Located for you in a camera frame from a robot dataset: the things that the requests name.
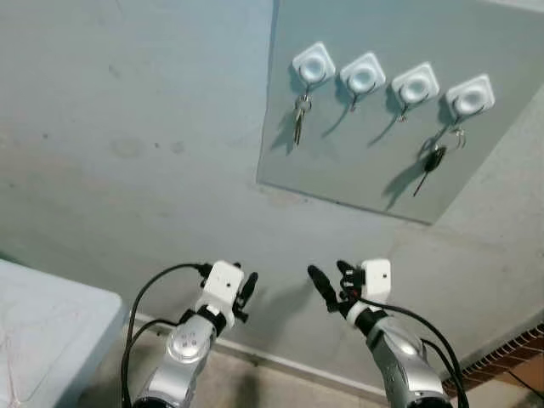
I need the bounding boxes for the black headed key on ring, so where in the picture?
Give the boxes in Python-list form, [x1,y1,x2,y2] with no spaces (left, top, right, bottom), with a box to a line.
[413,123,467,198]

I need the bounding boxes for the red brick pattern strip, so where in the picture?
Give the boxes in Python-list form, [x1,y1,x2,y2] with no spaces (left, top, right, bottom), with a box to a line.
[442,325,544,397]

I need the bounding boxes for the grey wall board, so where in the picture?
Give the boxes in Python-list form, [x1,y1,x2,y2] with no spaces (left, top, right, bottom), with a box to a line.
[257,0,544,226]

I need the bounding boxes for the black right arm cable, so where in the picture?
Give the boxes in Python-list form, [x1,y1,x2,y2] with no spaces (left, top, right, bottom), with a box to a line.
[364,296,470,408]

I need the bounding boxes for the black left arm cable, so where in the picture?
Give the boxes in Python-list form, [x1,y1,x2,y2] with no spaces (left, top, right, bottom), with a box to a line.
[119,262,213,408]

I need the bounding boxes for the white plastic folding table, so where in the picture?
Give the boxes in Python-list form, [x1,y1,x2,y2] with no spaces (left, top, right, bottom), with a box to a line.
[0,259,127,408]

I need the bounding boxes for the hanging silver keys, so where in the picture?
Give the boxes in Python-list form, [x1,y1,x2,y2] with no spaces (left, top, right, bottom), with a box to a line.
[293,92,312,147]

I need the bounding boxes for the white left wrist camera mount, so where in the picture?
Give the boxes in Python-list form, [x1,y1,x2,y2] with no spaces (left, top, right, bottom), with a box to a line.
[195,261,247,321]

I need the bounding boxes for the white square wall hook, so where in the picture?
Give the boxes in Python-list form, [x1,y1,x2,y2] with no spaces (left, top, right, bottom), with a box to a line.
[292,42,337,96]
[391,62,440,122]
[445,74,496,127]
[339,53,387,111]

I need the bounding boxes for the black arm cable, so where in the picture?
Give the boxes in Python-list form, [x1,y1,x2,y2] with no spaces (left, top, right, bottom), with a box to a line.
[119,262,213,408]
[364,296,470,408]

